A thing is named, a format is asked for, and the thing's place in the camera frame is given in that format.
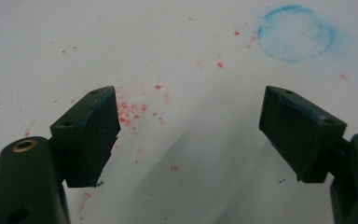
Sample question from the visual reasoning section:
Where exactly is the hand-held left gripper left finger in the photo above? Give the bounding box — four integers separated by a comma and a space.
49, 85, 122, 189

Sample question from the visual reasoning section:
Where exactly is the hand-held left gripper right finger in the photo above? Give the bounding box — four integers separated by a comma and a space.
258, 85, 348, 184

